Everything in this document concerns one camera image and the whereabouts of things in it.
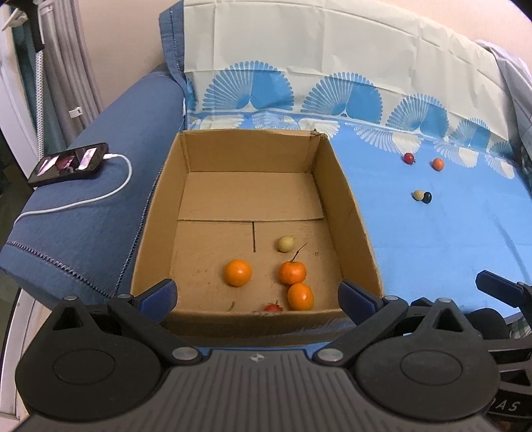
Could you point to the dark round fruit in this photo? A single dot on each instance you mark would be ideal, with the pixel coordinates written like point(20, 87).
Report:
point(427, 197)

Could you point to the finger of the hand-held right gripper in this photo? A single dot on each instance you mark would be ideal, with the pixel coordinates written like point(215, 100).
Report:
point(498, 286)

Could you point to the white hanger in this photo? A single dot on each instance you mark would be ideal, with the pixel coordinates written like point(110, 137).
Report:
point(10, 18)

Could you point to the white door frame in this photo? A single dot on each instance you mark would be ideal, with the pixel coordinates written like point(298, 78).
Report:
point(14, 116)

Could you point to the blue sofa armrest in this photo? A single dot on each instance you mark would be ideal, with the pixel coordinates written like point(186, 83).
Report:
point(124, 124)

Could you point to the small orange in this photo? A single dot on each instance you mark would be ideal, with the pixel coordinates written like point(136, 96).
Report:
point(437, 164)

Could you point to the beige round fruit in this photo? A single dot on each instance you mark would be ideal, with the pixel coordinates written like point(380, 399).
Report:
point(417, 195)
point(286, 244)

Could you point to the white clip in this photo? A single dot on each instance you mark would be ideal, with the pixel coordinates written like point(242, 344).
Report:
point(75, 111)

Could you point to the cardboard box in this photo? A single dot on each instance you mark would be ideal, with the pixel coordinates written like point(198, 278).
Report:
point(249, 195)

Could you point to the blue fan-print sheet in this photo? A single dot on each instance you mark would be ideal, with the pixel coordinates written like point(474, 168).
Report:
point(415, 249)

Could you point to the grey curtain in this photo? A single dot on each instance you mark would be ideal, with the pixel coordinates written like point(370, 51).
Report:
point(70, 62)

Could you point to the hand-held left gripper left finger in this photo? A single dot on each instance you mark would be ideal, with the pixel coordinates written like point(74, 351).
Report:
point(160, 298)

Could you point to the large orange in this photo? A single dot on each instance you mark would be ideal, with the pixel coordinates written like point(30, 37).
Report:
point(238, 272)

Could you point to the red cherry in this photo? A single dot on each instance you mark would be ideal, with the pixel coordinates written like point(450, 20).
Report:
point(409, 158)

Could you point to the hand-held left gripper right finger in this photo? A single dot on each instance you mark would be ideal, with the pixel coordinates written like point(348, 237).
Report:
point(356, 301)

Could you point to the grey cloth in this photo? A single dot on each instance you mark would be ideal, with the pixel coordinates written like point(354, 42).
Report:
point(515, 83)

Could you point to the plain orange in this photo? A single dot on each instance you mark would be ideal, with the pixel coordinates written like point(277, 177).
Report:
point(300, 296)

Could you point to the black smartphone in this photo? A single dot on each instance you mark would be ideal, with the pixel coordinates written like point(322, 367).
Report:
point(68, 163)

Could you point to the orange with stem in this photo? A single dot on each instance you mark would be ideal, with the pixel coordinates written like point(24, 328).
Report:
point(292, 273)

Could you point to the small red fruit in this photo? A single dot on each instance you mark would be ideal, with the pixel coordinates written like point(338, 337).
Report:
point(273, 308)

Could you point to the plaid cloth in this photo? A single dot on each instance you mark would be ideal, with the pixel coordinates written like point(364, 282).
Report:
point(521, 328)

